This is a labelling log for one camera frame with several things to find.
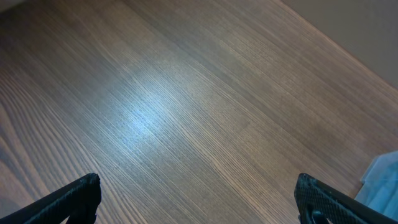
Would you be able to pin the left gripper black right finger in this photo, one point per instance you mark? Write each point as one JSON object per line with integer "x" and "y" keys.
{"x": 319, "y": 203}

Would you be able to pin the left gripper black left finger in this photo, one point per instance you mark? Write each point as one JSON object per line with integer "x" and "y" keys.
{"x": 76, "y": 202}

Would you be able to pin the clear plastic storage bin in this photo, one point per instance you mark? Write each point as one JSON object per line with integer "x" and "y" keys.
{"x": 379, "y": 190}

